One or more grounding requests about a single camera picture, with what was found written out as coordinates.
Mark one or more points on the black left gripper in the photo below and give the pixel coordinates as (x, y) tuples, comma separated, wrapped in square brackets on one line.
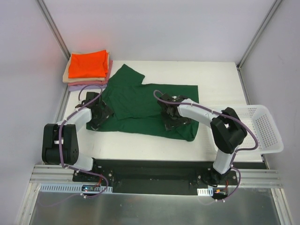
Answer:
[(100, 116)]

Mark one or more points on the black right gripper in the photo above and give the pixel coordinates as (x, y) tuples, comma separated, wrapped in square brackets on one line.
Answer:
[(173, 119)]

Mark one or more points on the dark green t-shirt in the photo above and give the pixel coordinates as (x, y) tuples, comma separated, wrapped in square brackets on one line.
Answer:
[(135, 110)]

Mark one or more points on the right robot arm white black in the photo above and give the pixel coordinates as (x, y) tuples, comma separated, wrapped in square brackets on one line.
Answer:
[(227, 129)]

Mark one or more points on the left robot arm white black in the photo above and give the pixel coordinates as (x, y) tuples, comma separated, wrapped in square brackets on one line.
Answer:
[(60, 142)]

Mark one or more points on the folded lavender t-shirt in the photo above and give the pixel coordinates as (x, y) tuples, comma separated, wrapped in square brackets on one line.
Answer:
[(79, 87)]

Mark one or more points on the folded orange t-shirt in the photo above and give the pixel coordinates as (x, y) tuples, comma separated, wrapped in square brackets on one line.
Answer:
[(87, 64)]

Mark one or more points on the folded pink t-shirt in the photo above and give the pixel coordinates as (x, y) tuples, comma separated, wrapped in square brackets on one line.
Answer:
[(95, 82)]

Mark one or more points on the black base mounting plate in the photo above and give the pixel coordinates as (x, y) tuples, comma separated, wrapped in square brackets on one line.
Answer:
[(155, 177)]

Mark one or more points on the white plastic perforated basket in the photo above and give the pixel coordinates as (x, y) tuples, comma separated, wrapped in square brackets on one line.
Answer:
[(259, 120)]

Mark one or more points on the left white cable duct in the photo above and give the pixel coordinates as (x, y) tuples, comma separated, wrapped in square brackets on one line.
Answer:
[(75, 188)]

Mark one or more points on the white cable duct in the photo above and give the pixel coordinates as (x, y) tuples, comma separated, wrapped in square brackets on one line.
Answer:
[(75, 188), (205, 191)]

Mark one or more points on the right white cable duct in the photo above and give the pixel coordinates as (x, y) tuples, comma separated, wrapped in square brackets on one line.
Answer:
[(205, 191)]

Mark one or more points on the right aluminium corner post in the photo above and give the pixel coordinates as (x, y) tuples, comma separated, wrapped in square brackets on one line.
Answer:
[(265, 22)]

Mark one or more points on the aluminium corner post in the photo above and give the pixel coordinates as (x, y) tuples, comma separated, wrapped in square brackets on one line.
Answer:
[(53, 27), (265, 22)]

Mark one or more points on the left aluminium corner post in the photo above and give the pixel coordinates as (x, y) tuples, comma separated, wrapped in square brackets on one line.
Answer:
[(53, 27)]

